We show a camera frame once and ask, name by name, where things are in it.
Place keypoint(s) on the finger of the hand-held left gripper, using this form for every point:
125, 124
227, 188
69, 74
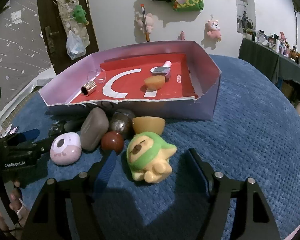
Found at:
40, 147
27, 135

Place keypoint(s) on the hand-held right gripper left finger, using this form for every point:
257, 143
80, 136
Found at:
106, 170

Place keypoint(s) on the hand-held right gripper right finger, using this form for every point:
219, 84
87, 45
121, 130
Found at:
202, 170

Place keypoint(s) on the pink round case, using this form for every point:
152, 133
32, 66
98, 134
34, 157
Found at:
65, 150

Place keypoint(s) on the glitter bottle with brown cap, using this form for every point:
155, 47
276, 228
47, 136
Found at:
112, 142

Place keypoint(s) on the green capybara toy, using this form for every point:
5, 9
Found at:
145, 155

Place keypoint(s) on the grey-brown oval case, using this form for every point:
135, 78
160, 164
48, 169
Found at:
93, 130

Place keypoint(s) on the orange dome lid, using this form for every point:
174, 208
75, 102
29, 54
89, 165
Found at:
150, 125
153, 82

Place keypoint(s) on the purple cardboard box red inside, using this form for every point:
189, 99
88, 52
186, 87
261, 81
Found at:
140, 110

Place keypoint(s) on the studded metal cap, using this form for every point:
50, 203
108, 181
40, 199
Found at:
88, 88

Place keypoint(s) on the clear glass cup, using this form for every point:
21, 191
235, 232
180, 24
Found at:
100, 76

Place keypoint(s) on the purple bottle with pink cap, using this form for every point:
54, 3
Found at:
161, 71

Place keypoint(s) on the person's left hand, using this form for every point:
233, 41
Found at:
15, 200

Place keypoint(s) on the white card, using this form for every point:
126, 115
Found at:
10, 132

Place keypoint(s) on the white paper sheet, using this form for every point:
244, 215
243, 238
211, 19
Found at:
27, 92

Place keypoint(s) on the blue chenille mat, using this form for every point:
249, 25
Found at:
240, 142

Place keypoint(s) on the clear plastic bag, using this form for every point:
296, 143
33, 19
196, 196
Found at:
75, 46

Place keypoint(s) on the dark brown door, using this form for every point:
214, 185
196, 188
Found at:
43, 10

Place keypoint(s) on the dark green covered table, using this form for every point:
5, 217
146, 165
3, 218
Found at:
260, 57

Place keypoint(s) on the clear hanging organizer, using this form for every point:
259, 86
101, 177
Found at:
65, 12

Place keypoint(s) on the green plush toy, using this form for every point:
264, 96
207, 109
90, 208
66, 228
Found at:
79, 13

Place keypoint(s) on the pink bear plush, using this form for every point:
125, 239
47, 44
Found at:
213, 29

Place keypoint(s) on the row of bottles and figures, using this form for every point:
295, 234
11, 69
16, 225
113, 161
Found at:
282, 46

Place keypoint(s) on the pink plush toy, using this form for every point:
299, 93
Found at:
150, 22

